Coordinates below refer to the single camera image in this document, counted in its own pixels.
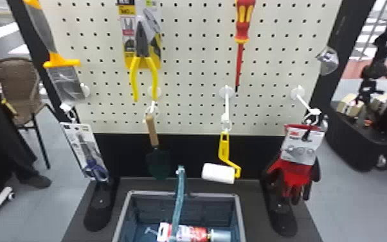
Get yellow handled saw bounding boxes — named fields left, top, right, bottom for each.
left=22, top=0, right=91, bottom=103

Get brown chair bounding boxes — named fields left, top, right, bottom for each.
left=0, top=57, right=58, bottom=170

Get white pegboard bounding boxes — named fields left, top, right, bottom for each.
left=7, top=0, right=377, bottom=238

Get yellow pliers on card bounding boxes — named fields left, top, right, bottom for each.
left=117, top=0, right=163, bottom=103

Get yellow paint roller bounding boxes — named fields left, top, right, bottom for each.
left=201, top=131, right=242, bottom=185

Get wooden handled green trowel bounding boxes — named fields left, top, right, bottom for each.
left=145, top=113, right=172, bottom=181

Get red yellow screwdriver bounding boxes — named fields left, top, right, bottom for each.
left=233, top=0, right=257, bottom=93

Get red white carded tool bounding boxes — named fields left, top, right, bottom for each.
left=144, top=221, right=233, bottom=242

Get red black gloves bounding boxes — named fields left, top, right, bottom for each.
left=262, top=122, right=327, bottom=206

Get blue basket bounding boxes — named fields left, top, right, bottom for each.
left=112, top=164, right=248, bottom=242

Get blue scissors on card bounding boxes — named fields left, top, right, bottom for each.
left=59, top=122, right=110, bottom=183

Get black side table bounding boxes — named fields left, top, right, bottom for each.
left=325, top=100, right=387, bottom=174

